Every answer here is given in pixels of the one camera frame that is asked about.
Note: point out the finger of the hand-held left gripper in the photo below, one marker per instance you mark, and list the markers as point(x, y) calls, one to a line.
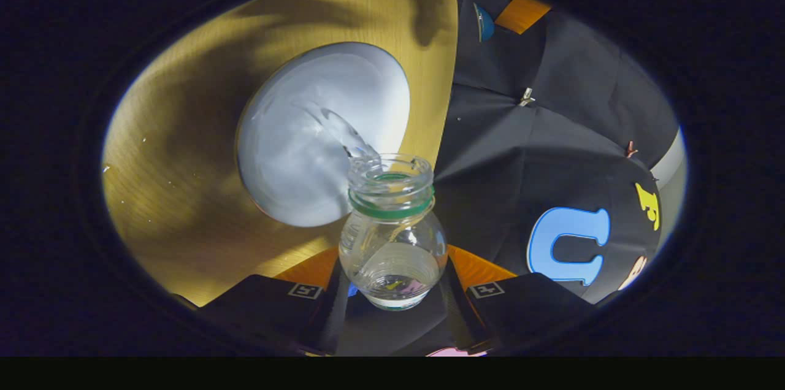
point(521, 13)

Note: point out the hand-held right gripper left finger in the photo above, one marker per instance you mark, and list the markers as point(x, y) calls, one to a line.
point(319, 322)

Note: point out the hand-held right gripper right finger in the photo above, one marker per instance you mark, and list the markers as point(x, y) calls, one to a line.
point(469, 316)

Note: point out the teal teacup lid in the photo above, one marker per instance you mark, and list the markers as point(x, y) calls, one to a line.
point(484, 23)

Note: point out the clear plastic water bottle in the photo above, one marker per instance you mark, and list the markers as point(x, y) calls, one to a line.
point(392, 237)

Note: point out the white cloth clip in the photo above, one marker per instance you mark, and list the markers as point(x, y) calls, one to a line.
point(526, 96)

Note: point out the red cloth clip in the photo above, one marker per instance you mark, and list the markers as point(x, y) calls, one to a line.
point(630, 149)

